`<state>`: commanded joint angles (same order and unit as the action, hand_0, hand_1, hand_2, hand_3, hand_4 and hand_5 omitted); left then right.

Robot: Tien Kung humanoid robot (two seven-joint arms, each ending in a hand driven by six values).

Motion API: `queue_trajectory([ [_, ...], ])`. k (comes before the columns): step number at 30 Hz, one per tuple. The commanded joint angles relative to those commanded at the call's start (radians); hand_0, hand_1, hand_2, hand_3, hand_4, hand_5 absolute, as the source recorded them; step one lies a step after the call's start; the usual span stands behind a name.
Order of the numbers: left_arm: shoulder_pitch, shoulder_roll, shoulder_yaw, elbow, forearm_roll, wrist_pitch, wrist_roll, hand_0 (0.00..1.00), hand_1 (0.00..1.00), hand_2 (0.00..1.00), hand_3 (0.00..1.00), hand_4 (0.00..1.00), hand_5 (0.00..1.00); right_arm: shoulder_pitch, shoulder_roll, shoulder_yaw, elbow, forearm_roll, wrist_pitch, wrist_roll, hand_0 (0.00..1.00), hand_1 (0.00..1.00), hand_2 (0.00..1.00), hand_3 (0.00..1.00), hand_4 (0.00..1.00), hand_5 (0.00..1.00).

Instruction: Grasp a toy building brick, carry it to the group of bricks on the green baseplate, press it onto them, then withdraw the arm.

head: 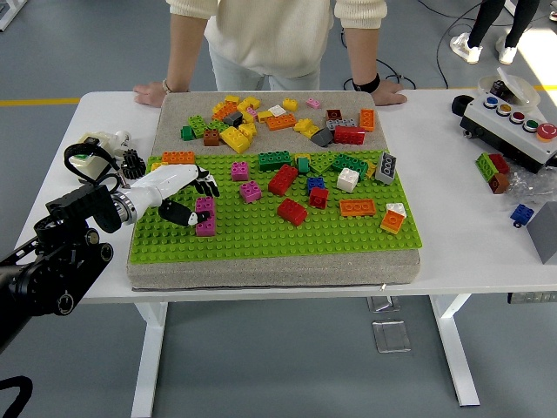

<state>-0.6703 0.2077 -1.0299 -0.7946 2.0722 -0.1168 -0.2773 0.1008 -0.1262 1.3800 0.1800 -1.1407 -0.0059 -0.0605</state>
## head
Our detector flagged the person's right hand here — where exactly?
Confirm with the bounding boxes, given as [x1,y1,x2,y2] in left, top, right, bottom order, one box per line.
[133,81,169,108]

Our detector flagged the person's left hand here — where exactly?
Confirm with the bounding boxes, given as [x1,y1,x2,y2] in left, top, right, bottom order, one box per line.
[372,81,409,107]

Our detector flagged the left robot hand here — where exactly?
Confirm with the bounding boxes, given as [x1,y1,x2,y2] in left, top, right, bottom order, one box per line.
[130,164,221,227]

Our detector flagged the grey brick with black holes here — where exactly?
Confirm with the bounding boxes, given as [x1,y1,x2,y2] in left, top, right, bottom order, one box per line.
[373,151,398,185]

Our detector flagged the dark green 2x4 brick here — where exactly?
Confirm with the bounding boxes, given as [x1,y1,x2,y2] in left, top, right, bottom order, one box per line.
[332,152,369,178]
[258,150,293,172]

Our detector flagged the white 2x2 brick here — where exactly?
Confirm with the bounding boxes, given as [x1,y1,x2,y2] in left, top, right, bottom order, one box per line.
[335,167,360,192]

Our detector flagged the red 2x4 brick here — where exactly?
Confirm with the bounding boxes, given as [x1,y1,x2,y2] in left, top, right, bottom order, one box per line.
[267,163,299,196]
[333,125,366,145]

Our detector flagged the red 2x2 brick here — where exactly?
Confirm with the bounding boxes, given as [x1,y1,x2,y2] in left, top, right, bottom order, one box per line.
[308,185,330,208]

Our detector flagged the red sloped brick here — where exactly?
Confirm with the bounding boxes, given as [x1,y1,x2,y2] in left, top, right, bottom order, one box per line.
[276,197,308,226]

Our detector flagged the lime green 2x4 brick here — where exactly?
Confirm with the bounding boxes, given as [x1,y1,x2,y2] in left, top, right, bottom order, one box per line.
[187,114,214,138]

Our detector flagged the dark grey sloped brick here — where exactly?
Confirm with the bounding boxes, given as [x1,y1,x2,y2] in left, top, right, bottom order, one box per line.
[311,126,335,147]

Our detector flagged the large yellow sloped brick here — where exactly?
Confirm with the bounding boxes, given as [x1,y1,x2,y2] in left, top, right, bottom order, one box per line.
[220,125,253,153]

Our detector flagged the orange sloped brick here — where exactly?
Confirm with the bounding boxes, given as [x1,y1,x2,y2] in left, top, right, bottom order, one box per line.
[379,209,406,235]

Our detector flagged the green baseplate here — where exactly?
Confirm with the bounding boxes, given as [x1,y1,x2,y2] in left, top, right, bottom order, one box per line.
[128,149,422,264]

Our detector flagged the black smartwatch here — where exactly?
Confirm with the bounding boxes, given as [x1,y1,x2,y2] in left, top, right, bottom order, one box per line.
[351,71,382,93]

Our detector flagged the black gear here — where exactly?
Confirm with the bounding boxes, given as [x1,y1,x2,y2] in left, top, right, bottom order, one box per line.
[119,148,147,179]

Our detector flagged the black tape roll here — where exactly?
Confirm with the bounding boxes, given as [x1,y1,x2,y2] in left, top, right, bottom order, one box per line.
[451,94,476,118]

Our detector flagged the white shoe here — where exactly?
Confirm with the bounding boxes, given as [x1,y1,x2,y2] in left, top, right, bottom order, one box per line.
[495,33,520,65]
[449,31,484,65]

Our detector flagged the lime green flat plate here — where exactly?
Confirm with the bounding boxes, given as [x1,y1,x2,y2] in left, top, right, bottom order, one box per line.
[309,152,339,175]

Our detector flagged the small black device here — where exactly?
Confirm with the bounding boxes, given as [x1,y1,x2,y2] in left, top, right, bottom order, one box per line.
[489,79,513,99]

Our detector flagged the person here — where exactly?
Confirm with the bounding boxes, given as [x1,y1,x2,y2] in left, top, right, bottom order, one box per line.
[467,0,541,50]
[167,0,388,92]

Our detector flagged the white button control box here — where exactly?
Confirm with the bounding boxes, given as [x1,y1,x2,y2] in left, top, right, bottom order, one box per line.
[460,92,557,174]

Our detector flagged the clear round container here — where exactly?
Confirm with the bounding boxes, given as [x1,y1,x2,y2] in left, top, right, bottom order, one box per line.
[477,66,541,108]

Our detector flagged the grey-brown mat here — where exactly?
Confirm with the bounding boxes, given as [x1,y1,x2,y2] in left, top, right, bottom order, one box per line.
[125,91,423,292]

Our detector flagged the clear plastic bag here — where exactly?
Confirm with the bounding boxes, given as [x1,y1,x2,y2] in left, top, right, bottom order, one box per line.
[504,166,557,208]

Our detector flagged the white table leg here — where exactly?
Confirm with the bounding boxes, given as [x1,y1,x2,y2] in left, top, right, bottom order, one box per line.
[428,294,481,408]
[130,301,170,418]

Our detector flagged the small clear plastic box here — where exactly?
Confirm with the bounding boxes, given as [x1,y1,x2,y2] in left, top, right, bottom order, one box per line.
[366,295,395,314]

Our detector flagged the grey box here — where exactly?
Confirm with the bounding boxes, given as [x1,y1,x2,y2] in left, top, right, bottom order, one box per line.
[525,201,557,266]

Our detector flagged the large clear plastic box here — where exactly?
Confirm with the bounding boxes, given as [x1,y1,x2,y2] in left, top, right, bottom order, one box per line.
[372,320,413,354]

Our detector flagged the table control panel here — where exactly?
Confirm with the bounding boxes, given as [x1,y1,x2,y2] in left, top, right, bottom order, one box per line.
[507,292,557,305]

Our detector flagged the black floor cable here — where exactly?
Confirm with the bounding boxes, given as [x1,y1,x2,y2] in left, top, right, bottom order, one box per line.
[436,0,495,89]
[342,58,419,91]

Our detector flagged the cream switch box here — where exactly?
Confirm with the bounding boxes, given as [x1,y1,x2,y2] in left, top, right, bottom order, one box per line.
[69,131,117,175]

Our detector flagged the white furniture frame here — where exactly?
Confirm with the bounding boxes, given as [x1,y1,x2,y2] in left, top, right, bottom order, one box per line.
[0,0,22,32]

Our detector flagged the blue brick keychain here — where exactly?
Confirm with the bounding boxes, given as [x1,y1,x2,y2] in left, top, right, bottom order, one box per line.
[509,203,535,228]

